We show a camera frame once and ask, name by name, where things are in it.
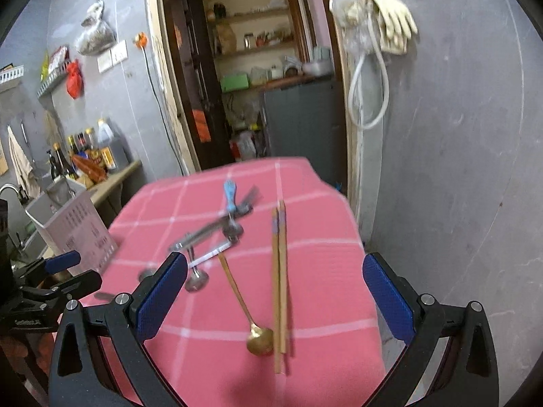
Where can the white wall socket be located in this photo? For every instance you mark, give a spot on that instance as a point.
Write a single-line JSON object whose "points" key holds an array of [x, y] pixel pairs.
{"points": [[120, 51]]}

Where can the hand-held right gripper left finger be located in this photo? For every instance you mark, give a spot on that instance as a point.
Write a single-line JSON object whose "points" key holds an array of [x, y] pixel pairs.
{"points": [[163, 299]]}

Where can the gold spoon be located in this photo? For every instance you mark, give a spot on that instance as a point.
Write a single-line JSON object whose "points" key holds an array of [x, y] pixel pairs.
{"points": [[259, 341]]}

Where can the plastic bag of dried goods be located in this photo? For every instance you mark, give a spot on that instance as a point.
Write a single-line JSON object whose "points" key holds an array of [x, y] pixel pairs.
{"points": [[95, 29]]}

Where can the clear plastic bag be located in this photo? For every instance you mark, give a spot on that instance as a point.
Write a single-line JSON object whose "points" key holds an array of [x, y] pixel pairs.
{"points": [[345, 8]]}

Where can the red plastic bag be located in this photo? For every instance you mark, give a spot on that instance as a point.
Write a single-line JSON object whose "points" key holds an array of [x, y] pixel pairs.
{"points": [[73, 78]]}

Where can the wooden door frame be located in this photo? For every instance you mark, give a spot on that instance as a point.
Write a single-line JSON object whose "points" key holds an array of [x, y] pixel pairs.
{"points": [[163, 93]]}

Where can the yellow snack packet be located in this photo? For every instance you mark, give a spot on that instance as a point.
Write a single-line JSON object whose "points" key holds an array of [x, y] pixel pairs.
{"points": [[44, 65]]}

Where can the wooden shelving unit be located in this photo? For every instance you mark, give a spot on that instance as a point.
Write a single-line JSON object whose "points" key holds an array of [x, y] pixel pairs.
{"points": [[254, 48]]}

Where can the brown paper bag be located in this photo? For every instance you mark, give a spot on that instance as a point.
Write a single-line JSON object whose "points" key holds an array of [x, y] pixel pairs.
{"points": [[227, 36]]}

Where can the wooden cutting board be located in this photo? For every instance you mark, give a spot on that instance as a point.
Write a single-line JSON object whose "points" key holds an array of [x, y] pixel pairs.
{"points": [[292, 80]]}

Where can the green box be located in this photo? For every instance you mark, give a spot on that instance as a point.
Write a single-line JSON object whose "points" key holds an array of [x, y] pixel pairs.
{"points": [[234, 81]]}

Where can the hanging metal utensil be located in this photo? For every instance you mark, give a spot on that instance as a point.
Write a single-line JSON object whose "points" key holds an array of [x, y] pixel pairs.
{"points": [[23, 133]]}

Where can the dark wooden door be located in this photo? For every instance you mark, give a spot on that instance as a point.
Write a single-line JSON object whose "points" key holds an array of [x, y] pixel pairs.
{"points": [[193, 72]]}

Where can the white perforated utensil basket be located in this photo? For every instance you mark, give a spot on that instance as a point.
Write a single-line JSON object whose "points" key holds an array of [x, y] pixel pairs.
{"points": [[80, 229]]}

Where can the beige hanging towel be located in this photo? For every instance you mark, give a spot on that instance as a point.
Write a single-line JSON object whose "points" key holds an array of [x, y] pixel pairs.
{"points": [[19, 161]]}

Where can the white wall rack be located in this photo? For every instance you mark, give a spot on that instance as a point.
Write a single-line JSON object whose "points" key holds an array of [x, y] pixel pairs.
{"points": [[10, 75]]}

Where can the glass jar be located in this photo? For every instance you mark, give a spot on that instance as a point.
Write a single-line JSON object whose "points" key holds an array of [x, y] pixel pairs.
{"points": [[249, 41]]}

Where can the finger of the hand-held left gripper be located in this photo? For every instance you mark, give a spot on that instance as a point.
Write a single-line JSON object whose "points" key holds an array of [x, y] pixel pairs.
{"points": [[63, 261], [80, 285]]}

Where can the orange plug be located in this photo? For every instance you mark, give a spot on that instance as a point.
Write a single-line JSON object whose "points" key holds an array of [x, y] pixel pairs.
{"points": [[141, 40]]}

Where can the red snack packet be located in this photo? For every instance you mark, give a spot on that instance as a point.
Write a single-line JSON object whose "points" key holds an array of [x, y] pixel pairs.
{"points": [[58, 58]]}

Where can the orange food packet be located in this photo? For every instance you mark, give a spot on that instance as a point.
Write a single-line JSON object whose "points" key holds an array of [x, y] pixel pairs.
{"points": [[87, 168]]}

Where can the pink checkered tablecloth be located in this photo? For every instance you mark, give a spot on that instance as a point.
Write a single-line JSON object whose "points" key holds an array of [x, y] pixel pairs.
{"points": [[331, 263]]}

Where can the silver spoon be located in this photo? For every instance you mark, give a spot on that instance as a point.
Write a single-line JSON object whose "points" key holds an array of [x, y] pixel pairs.
{"points": [[214, 253], [197, 282]]}

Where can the metal faucet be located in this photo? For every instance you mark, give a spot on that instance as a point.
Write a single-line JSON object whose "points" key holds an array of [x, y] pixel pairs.
{"points": [[10, 188]]}

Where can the white rice cooker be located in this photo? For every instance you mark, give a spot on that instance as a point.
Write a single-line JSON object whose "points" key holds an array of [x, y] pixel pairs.
{"points": [[316, 67]]}

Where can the white floor sack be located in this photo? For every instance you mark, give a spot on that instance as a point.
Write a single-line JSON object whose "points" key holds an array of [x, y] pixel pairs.
{"points": [[246, 144]]}

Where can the grey cabinet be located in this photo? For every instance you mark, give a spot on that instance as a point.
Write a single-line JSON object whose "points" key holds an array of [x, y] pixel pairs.
{"points": [[301, 118]]}

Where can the kitchen counter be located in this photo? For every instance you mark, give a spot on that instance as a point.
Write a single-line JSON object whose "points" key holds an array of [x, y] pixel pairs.
{"points": [[114, 178]]}

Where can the white wall switch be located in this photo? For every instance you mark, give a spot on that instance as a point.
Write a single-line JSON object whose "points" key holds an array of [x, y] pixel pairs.
{"points": [[104, 62]]}

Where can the metal wall rack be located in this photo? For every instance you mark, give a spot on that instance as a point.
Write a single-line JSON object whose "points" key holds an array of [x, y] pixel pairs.
{"points": [[53, 80]]}

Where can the cream rubber gloves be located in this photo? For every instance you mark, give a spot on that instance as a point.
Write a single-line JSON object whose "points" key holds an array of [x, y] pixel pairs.
{"points": [[394, 21]]}

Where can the silver fork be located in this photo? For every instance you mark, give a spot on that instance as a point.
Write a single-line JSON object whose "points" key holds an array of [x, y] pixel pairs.
{"points": [[203, 231]]}

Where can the large oil jug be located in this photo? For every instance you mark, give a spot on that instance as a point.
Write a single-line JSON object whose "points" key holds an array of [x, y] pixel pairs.
{"points": [[108, 144]]}

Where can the dark sauce bottle black top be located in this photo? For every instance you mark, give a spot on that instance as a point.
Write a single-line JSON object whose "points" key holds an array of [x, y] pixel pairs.
{"points": [[55, 165]]}

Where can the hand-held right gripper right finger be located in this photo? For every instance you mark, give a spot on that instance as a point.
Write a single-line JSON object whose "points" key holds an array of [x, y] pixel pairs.
{"points": [[388, 299]]}

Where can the brown hanging net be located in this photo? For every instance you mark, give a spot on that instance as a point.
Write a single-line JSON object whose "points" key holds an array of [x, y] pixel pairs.
{"points": [[53, 129]]}

